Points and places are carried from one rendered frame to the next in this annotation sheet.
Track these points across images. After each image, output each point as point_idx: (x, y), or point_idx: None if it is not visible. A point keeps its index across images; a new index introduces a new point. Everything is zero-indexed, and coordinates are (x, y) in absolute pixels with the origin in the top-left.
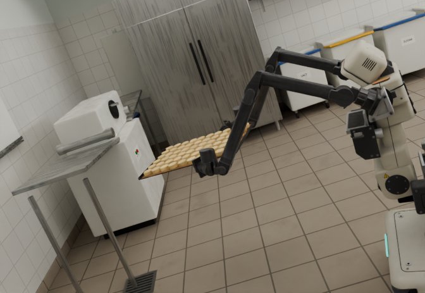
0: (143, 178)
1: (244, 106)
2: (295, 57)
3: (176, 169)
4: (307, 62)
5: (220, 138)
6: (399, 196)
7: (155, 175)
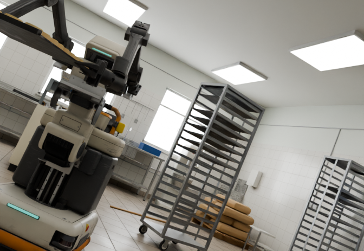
0: (45, 38)
1: (140, 43)
2: (63, 8)
3: (70, 56)
4: (63, 19)
5: None
6: (76, 160)
7: (55, 46)
